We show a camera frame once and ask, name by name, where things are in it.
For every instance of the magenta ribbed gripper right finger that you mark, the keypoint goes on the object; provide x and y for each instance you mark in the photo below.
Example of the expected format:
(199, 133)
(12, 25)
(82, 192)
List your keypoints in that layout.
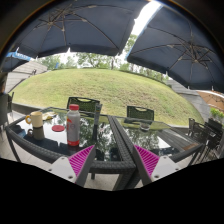
(151, 167)

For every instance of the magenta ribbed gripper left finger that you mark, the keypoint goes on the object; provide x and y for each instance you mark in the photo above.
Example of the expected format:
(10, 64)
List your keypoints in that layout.
(76, 167)

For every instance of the right glass-top wicker table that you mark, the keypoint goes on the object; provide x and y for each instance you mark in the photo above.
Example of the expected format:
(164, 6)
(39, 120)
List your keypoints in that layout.
(161, 139)

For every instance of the glass-top wicker table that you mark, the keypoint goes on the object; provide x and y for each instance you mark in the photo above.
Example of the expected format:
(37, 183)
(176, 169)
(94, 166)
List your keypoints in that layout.
(161, 139)
(112, 152)

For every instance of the left glass-top wicker table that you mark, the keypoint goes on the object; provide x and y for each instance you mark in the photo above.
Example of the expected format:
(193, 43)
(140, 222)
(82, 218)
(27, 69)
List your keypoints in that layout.
(112, 152)

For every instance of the small glass ashtray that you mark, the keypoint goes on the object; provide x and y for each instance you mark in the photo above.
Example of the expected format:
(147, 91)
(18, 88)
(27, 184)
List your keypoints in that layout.
(144, 126)

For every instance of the red round coaster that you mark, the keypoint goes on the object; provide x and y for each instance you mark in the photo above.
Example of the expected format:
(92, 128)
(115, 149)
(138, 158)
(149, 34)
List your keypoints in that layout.
(58, 128)

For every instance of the clear bottle with red cap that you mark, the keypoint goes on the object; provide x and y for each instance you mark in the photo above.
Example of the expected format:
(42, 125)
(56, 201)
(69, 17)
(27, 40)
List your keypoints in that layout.
(73, 125)

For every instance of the right green wicker chair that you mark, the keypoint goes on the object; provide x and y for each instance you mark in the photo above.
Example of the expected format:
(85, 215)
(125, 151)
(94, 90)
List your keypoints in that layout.
(140, 112)

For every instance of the green wicker chair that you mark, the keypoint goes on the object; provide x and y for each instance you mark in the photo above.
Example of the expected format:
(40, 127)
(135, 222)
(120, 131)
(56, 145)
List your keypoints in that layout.
(85, 104)
(140, 112)

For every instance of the left green wicker chair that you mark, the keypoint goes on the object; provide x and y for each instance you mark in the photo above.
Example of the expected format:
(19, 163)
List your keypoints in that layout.
(85, 104)

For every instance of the cream yellow mug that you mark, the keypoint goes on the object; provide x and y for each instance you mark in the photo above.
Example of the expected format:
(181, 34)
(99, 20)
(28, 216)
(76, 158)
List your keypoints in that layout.
(35, 119)

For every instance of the dark chairs at right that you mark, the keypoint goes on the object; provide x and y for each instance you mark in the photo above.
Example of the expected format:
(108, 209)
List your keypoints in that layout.
(209, 137)

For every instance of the orange umbrella far right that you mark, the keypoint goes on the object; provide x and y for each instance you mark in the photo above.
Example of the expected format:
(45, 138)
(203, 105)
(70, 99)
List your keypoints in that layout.
(213, 99)

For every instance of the right dark patio umbrella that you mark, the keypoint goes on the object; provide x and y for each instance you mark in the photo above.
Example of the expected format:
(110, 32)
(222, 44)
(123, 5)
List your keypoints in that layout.
(171, 43)

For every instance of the dark patio umbrella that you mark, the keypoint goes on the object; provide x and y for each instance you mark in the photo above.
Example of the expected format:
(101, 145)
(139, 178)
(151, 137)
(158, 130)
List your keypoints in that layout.
(171, 43)
(89, 26)

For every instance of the left dark patio umbrella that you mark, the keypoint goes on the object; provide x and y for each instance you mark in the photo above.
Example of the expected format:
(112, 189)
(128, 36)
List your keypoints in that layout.
(89, 26)

